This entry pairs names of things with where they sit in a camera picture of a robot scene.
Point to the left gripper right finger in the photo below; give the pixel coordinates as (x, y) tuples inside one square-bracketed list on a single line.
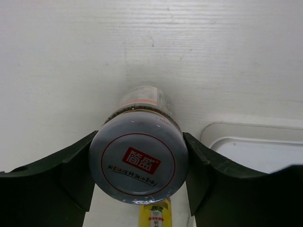
[(223, 193)]

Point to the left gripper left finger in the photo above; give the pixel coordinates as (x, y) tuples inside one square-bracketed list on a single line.
[(55, 191)]

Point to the yellow-label small bottle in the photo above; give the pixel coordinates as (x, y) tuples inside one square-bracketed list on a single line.
[(156, 214)]

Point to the white divided organizer tray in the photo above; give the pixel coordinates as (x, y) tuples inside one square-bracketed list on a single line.
[(263, 148)]

